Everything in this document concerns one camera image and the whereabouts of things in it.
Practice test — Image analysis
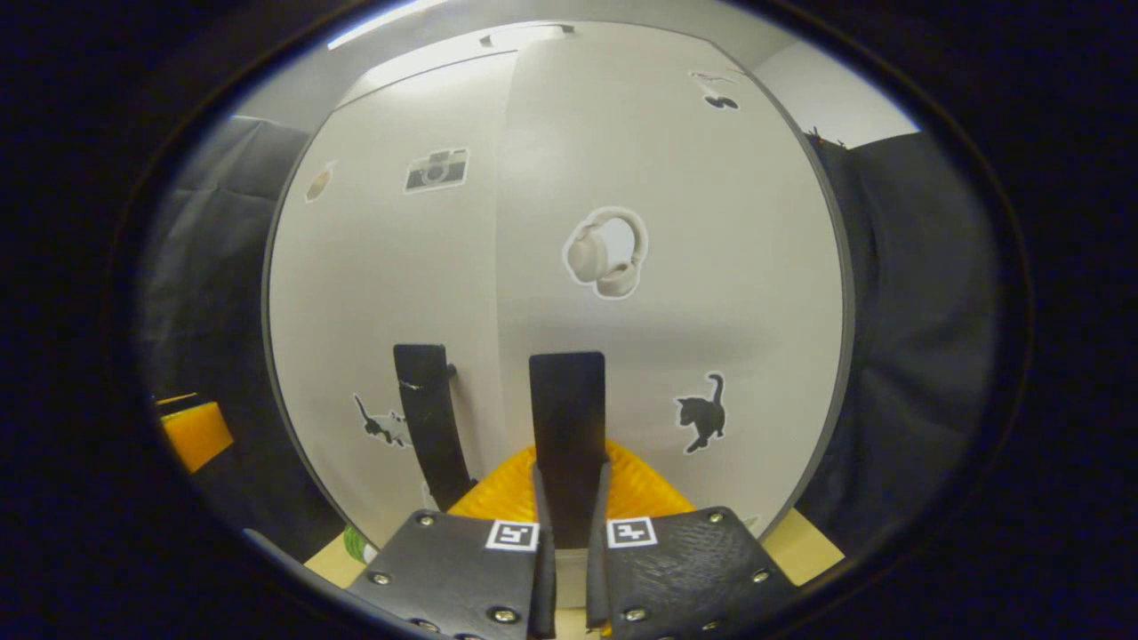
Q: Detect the grey double-door shoe cabinet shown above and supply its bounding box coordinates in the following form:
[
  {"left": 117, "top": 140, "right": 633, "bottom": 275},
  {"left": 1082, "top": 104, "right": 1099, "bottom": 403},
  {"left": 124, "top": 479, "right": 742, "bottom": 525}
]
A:
[{"left": 263, "top": 20, "right": 859, "bottom": 570}]

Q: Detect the black door handle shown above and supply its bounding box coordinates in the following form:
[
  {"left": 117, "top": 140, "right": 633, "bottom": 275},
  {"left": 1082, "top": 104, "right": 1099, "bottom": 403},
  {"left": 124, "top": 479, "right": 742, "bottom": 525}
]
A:
[
  {"left": 394, "top": 343, "right": 477, "bottom": 514},
  {"left": 529, "top": 351, "right": 610, "bottom": 549}
]

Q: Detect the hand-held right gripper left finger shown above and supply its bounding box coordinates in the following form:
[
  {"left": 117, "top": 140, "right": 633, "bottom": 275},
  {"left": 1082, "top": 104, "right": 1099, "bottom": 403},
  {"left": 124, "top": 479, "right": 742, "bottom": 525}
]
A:
[{"left": 345, "top": 444, "right": 558, "bottom": 640}]

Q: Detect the small green object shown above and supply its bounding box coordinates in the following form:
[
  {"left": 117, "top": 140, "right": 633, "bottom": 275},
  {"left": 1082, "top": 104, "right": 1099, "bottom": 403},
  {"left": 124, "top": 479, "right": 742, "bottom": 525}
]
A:
[{"left": 342, "top": 524, "right": 379, "bottom": 565}]

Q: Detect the light grey cabinet door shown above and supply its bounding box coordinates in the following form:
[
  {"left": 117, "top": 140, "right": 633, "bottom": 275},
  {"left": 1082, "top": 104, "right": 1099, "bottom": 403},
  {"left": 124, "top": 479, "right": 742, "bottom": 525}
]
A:
[
  {"left": 267, "top": 49, "right": 534, "bottom": 552},
  {"left": 493, "top": 22, "right": 856, "bottom": 579}
]

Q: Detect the light grey cabinet drawer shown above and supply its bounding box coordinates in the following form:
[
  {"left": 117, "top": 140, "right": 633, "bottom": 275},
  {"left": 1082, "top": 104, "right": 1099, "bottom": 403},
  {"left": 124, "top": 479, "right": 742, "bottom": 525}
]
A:
[{"left": 333, "top": 22, "right": 748, "bottom": 108}]

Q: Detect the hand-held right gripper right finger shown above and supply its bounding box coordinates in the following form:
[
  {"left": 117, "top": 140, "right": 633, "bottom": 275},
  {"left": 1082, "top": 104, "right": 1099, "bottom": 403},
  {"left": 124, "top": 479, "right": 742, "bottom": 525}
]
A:
[{"left": 585, "top": 440, "right": 801, "bottom": 640}]

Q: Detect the light wooden base board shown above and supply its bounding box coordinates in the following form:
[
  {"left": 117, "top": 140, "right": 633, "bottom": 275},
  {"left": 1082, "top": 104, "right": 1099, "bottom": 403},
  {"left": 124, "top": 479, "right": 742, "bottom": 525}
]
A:
[{"left": 302, "top": 507, "right": 845, "bottom": 640}]

